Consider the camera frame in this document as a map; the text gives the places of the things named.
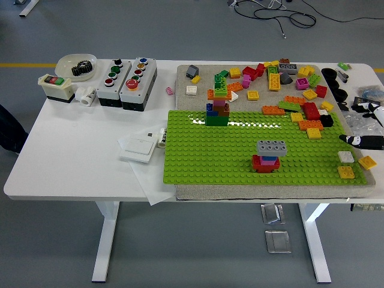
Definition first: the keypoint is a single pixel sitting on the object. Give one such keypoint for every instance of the robot right hand white shell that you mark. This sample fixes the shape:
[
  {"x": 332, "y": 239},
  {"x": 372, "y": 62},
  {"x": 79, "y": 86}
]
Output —
[{"x": 366, "y": 141}]

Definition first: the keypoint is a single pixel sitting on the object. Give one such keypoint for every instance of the green studded baseplate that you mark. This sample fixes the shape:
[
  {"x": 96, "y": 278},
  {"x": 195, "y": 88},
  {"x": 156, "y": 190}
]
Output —
[{"x": 210, "y": 156}]

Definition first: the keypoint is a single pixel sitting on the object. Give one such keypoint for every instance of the white square toy brick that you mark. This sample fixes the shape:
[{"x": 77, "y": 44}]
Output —
[
  {"x": 346, "y": 156},
  {"x": 191, "y": 90}
]

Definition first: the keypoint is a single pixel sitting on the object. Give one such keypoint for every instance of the black toy brick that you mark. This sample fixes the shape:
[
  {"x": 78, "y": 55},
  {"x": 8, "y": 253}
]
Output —
[{"x": 326, "y": 120}]

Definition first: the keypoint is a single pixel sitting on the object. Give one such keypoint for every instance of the small white toy brick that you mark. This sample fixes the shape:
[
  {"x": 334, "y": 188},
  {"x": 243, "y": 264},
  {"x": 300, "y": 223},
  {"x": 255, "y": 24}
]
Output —
[{"x": 322, "y": 112}]

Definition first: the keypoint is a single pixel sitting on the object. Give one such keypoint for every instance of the orange long toy brick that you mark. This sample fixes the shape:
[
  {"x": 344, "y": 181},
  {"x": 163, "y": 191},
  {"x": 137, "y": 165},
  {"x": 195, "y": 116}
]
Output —
[
  {"x": 310, "y": 125},
  {"x": 273, "y": 110},
  {"x": 235, "y": 87},
  {"x": 295, "y": 100}
]

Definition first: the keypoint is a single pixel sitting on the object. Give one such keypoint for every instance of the red long toy brick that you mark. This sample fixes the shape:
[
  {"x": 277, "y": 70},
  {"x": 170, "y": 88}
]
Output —
[{"x": 311, "y": 111}]

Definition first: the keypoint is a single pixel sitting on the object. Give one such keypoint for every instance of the red square toy brick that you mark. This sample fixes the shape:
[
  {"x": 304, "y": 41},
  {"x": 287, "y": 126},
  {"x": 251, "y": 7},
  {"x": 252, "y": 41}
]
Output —
[{"x": 321, "y": 91}]

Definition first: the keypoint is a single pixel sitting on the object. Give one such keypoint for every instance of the lime green long toy brick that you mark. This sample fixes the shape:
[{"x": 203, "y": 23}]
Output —
[{"x": 289, "y": 106}]

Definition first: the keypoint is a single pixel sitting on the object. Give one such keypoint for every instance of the magenta toy brick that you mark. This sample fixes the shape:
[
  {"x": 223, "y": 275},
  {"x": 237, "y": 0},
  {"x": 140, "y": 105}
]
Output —
[{"x": 302, "y": 84}]

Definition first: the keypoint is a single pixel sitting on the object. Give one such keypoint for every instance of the light grey long toy brick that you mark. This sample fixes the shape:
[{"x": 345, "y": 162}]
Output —
[{"x": 271, "y": 148}]

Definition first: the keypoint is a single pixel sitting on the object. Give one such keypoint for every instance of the blue flat toy brick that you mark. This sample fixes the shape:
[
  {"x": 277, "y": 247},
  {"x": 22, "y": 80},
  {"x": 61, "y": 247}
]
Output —
[{"x": 270, "y": 157}]

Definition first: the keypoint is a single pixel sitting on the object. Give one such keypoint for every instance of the dark grey slope toy brick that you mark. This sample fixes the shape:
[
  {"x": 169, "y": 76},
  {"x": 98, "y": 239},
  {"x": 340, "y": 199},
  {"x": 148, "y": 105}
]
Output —
[{"x": 286, "y": 78}]

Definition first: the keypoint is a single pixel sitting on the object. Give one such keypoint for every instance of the red wide toy brick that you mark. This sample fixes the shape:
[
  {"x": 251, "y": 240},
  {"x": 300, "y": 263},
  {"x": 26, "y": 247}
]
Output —
[{"x": 264, "y": 168}]

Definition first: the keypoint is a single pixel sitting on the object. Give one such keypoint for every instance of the dark grey long toy brick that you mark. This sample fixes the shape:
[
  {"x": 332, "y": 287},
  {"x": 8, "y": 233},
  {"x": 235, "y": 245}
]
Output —
[{"x": 288, "y": 68}]

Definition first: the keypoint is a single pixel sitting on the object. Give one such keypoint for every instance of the yellow long toy brick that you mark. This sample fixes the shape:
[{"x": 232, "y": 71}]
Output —
[{"x": 274, "y": 81}]

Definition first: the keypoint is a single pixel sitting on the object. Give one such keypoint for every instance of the brown toy brick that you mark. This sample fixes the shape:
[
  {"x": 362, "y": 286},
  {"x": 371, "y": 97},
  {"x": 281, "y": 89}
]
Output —
[
  {"x": 284, "y": 61},
  {"x": 223, "y": 111}
]

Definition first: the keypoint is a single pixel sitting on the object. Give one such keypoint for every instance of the white wedge toy brick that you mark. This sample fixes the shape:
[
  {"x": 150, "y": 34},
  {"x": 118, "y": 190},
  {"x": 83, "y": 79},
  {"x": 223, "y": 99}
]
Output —
[{"x": 234, "y": 96}]

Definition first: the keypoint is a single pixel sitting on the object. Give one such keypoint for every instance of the dark green toy brick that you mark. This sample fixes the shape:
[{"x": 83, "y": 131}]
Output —
[{"x": 216, "y": 120}]

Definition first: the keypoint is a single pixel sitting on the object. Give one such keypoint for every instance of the orange flat toy brick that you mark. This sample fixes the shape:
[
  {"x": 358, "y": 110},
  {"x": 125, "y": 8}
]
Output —
[{"x": 219, "y": 96}]

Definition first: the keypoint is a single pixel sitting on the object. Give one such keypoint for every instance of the small yellow toy brick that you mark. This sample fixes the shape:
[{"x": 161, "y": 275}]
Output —
[{"x": 195, "y": 79}]

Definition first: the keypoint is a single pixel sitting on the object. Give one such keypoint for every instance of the small pink toy brick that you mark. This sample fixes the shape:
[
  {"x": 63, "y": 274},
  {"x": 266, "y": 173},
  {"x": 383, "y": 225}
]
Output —
[{"x": 169, "y": 91}]

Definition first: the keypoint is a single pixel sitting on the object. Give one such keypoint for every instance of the clear plastic bags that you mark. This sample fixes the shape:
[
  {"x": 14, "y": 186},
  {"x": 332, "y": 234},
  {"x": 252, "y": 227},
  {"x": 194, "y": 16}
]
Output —
[{"x": 357, "y": 123}]

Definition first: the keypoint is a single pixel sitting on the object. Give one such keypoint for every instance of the black electronic device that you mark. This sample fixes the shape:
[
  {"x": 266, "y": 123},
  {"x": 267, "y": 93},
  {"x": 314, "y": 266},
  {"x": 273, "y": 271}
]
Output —
[{"x": 364, "y": 101}]

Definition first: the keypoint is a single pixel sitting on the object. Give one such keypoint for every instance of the blue item in bag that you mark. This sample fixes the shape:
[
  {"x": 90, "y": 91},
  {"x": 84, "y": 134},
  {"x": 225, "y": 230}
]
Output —
[{"x": 372, "y": 91}]

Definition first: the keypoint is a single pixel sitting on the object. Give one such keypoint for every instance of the small metal tool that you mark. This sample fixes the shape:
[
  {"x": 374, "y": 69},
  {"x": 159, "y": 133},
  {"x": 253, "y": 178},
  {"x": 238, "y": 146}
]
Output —
[{"x": 343, "y": 76}]

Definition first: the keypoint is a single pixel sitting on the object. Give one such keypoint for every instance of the small green clip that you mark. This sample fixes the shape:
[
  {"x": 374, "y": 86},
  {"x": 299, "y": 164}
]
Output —
[{"x": 341, "y": 65}]

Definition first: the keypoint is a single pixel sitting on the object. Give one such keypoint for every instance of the white table leg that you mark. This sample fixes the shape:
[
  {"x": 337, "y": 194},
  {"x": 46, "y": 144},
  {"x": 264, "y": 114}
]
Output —
[
  {"x": 106, "y": 240},
  {"x": 318, "y": 249}
]

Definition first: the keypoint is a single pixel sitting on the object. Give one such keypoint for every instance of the metal floor plate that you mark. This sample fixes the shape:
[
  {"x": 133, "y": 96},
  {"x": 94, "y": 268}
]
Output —
[
  {"x": 273, "y": 214},
  {"x": 277, "y": 241}
]

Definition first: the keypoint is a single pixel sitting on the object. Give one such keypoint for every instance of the grey-brown mat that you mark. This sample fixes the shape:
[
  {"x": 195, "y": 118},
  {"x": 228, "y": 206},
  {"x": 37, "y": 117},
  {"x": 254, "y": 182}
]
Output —
[{"x": 186, "y": 102}]

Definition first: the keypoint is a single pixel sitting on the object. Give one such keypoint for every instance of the small white printed pipe fitting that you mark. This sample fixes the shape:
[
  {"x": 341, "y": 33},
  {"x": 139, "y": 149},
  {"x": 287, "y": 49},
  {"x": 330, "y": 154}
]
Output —
[{"x": 162, "y": 139}]

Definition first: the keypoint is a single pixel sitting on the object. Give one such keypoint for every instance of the white paper sheet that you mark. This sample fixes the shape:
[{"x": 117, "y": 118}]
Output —
[{"x": 150, "y": 183}]

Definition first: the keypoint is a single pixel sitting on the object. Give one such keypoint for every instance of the grey emergency stop control box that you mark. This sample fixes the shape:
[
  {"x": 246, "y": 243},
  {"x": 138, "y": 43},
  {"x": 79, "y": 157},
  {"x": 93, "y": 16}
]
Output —
[{"x": 135, "y": 97}]

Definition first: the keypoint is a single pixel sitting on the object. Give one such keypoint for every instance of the grey three-button control box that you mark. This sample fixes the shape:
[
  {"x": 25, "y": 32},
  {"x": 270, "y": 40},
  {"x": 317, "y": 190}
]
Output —
[{"x": 114, "y": 91}]

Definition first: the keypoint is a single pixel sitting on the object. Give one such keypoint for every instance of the white pipe tee fitting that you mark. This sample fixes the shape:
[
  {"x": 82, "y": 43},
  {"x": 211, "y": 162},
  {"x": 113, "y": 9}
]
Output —
[{"x": 87, "y": 96}]

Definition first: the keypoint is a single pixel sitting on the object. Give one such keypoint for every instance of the black metal gear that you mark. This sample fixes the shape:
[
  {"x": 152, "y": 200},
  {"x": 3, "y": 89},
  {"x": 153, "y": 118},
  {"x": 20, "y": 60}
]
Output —
[
  {"x": 87, "y": 65},
  {"x": 78, "y": 71}
]

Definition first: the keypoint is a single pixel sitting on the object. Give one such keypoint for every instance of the white plastic bowl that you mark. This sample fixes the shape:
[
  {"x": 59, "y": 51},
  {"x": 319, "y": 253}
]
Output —
[{"x": 64, "y": 64}]

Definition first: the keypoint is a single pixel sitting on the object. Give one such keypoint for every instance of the person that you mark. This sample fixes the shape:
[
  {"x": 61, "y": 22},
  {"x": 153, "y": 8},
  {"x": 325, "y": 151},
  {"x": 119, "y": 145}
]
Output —
[{"x": 12, "y": 132}]

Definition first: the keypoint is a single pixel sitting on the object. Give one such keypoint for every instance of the white wall switch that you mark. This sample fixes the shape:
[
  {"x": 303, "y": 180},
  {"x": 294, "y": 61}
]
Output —
[{"x": 138, "y": 147}]

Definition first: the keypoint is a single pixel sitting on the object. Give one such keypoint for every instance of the red green rocker switch box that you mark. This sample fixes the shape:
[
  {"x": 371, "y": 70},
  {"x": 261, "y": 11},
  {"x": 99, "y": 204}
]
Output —
[{"x": 57, "y": 90}]

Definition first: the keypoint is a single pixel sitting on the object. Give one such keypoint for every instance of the white frame foot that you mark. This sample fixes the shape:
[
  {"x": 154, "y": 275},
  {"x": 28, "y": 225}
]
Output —
[{"x": 28, "y": 7}]

